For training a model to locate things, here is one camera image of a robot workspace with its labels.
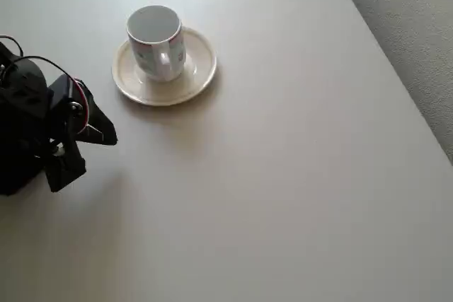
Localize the white ceramic mug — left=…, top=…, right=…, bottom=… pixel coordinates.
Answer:
left=126, top=4, right=186, bottom=83

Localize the cream white saucer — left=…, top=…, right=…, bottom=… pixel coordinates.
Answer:
left=111, top=26, right=217, bottom=108

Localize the red cable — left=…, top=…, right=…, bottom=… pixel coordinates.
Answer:
left=69, top=77, right=89, bottom=132

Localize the black cable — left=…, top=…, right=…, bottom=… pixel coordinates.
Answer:
left=5, top=54, right=77, bottom=82

